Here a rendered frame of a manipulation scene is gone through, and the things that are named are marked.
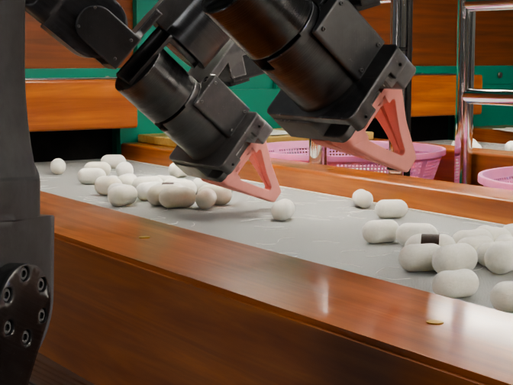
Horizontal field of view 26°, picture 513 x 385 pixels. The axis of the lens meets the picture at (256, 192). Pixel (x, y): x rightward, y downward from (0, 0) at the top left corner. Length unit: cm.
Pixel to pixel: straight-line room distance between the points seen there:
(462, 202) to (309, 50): 36
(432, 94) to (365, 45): 116
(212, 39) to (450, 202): 27
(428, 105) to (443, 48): 16
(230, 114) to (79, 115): 55
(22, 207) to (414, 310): 21
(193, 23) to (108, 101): 58
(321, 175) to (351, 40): 49
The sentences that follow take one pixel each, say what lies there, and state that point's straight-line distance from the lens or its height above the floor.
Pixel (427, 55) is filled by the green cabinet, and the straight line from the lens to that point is 201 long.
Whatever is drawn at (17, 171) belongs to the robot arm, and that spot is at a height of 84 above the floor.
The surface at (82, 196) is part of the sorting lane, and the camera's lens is 123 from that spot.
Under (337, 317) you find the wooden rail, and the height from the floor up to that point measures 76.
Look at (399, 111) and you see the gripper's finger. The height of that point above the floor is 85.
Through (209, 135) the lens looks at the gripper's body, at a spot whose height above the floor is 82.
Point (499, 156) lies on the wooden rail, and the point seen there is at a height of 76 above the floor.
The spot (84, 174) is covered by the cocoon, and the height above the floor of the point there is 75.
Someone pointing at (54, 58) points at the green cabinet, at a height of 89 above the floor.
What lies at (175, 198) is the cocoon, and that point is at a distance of 111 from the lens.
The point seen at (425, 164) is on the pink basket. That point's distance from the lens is 144.
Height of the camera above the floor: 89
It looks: 7 degrees down
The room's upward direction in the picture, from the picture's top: straight up
